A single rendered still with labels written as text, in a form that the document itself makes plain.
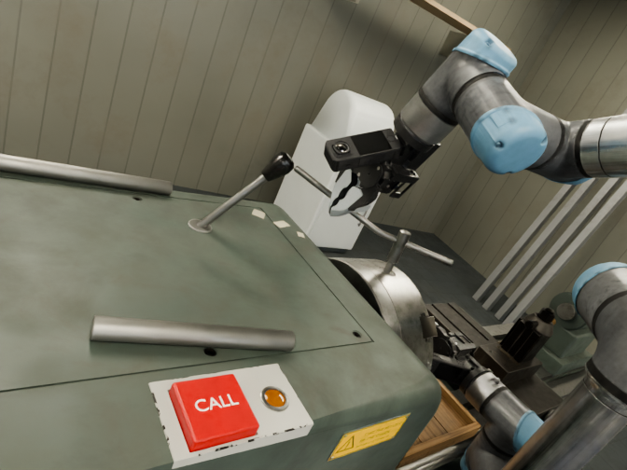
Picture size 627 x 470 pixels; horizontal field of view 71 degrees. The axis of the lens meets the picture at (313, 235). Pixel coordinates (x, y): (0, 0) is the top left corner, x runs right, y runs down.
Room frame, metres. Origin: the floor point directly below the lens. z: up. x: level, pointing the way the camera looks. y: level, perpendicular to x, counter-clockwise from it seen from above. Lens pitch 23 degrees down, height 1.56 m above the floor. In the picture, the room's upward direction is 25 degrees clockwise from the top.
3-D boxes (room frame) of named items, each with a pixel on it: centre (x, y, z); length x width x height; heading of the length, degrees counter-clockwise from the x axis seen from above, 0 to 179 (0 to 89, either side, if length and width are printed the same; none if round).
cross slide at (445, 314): (1.17, -0.62, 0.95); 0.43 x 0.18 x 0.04; 43
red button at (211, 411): (0.28, 0.01, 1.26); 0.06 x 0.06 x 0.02; 43
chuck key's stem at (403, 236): (0.76, -0.15, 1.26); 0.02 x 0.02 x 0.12
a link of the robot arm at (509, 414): (0.71, -0.50, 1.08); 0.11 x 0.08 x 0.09; 41
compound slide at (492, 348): (1.10, -0.65, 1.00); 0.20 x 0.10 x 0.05; 133
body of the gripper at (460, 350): (0.83, -0.40, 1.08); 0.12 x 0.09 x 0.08; 41
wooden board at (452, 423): (0.93, -0.35, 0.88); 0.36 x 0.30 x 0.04; 43
